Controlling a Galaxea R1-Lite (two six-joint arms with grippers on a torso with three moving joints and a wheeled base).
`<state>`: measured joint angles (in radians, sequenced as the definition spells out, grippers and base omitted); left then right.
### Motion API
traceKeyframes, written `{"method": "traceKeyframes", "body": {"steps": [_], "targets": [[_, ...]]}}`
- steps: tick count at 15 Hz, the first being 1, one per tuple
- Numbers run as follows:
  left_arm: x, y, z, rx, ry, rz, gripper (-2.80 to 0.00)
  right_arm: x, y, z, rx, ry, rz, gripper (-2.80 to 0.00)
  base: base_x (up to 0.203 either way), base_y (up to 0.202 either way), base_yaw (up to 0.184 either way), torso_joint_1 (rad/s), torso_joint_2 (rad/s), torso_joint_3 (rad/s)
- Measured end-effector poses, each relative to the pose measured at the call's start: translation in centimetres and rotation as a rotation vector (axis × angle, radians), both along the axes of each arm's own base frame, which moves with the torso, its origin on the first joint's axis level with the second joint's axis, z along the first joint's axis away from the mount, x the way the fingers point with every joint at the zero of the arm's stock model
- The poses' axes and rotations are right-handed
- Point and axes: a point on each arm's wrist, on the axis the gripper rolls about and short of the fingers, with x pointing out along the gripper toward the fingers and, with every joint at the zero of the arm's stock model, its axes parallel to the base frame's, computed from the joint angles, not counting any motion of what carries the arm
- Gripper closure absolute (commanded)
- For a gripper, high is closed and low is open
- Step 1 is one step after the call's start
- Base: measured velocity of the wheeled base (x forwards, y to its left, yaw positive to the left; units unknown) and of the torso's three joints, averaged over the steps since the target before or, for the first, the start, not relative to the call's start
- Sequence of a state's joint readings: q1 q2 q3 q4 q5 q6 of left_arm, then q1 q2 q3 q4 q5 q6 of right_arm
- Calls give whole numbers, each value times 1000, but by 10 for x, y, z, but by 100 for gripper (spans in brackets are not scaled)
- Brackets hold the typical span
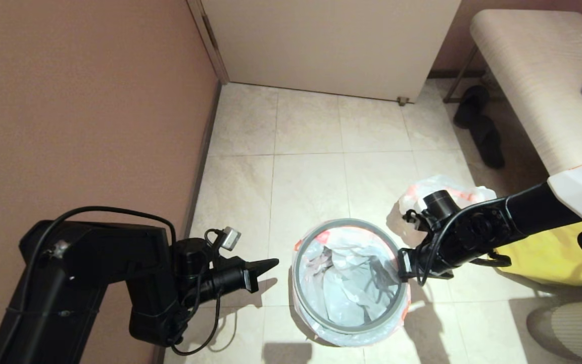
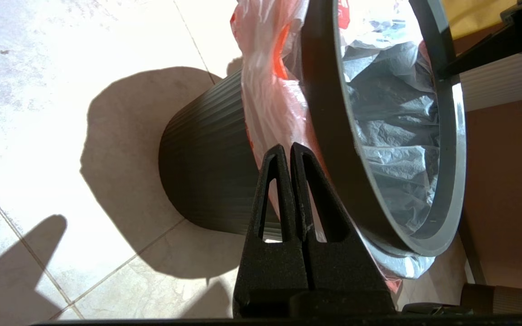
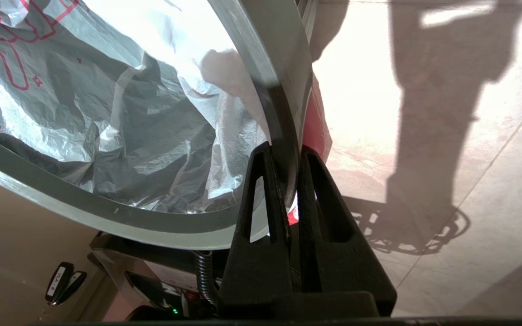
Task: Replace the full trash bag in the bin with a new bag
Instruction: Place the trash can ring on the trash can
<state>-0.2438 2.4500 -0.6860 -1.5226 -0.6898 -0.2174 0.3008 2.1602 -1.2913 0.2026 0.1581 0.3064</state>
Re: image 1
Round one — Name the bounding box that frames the grey bin retaining ring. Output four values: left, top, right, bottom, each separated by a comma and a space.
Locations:
294, 218, 408, 335

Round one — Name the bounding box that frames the white red plastic bin liner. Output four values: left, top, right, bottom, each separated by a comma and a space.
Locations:
291, 225, 412, 347

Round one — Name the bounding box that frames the white red plastic bag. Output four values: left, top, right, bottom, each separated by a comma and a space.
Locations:
398, 175, 498, 233

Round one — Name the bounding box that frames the yellow fabric bag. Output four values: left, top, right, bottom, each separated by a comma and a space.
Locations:
493, 220, 582, 287

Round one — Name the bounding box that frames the black slipper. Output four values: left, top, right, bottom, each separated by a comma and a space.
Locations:
469, 116, 505, 169
454, 84, 489, 129

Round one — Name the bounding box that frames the thin metal table leg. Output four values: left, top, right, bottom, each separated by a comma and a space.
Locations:
443, 45, 478, 103

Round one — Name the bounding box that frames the beige wood-grain table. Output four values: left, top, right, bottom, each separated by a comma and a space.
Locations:
470, 9, 582, 175

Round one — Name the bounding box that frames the white door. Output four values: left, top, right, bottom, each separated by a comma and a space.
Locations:
200, 0, 461, 104

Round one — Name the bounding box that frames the dark door hinge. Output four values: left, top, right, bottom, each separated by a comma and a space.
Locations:
204, 18, 220, 52

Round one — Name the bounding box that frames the black labelled arm cable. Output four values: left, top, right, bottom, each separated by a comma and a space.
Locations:
403, 202, 582, 287

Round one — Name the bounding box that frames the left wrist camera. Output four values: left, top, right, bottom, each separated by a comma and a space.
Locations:
220, 226, 242, 251

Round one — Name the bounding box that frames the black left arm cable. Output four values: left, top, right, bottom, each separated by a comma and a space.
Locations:
18, 205, 226, 356

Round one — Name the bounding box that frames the beige door frame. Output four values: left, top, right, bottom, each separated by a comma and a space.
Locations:
186, 0, 231, 85

